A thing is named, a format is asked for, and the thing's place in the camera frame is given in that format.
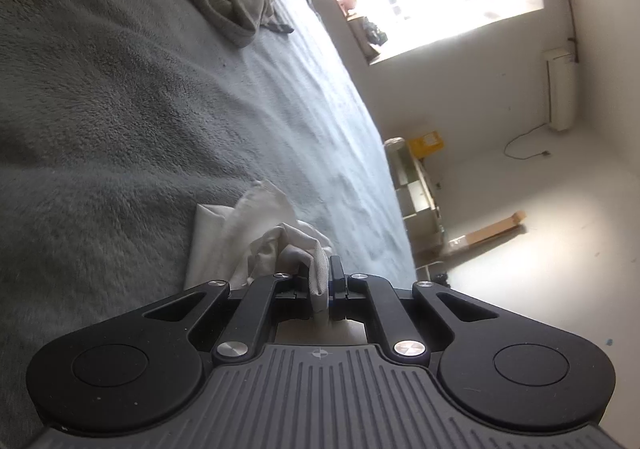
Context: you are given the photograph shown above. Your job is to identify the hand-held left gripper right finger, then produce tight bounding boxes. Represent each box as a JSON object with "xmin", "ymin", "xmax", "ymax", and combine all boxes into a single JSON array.
[{"xmin": 327, "ymin": 255, "xmax": 501, "ymax": 365}]

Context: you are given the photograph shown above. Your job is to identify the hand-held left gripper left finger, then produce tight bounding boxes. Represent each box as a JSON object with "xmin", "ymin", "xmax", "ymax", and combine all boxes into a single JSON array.
[{"xmin": 144, "ymin": 261, "xmax": 326, "ymax": 365}]

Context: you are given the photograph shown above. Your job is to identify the white shirt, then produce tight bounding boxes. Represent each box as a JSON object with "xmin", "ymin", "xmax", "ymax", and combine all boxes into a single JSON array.
[{"xmin": 184, "ymin": 179, "xmax": 368, "ymax": 345}]

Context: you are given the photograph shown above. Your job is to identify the light wooden desk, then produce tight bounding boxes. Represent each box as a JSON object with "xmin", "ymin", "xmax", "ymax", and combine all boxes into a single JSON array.
[{"xmin": 385, "ymin": 139, "xmax": 448, "ymax": 270}]

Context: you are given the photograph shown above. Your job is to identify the yellow box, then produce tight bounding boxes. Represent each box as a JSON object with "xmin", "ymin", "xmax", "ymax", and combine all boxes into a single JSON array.
[{"xmin": 407, "ymin": 130, "xmax": 445, "ymax": 160}]

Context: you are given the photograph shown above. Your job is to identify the wooden board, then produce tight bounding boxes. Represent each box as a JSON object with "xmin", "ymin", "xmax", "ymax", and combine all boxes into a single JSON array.
[{"xmin": 447, "ymin": 210, "xmax": 527, "ymax": 250}]

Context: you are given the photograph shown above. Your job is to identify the grey bed blanket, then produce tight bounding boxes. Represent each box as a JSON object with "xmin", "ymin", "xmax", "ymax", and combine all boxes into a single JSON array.
[{"xmin": 0, "ymin": 0, "xmax": 416, "ymax": 449}]

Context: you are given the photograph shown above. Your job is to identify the dark bundle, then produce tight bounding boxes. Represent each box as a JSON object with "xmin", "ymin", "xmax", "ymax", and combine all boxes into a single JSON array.
[{"xmin": 360, "ymin": 16, "xmax": 388, "ymax": 47}]

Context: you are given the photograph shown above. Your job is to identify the dark plaid garment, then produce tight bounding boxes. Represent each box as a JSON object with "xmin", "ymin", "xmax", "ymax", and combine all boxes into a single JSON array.
[{"xmin": 260, "ymin": 18, "xmax": 296, "ymax": 36}]

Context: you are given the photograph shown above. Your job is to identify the white air conditioner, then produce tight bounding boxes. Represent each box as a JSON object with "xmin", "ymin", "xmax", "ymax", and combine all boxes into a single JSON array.
[{"xmin": 542, "ymin": 46, "xmax": 578, "ymax": 132}]

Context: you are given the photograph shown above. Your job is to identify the thin wall cable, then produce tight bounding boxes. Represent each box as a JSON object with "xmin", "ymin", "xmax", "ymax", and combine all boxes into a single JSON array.
[{"xmin": 504, "ymin": 121, "xmax": 553, "ymax": 160}]

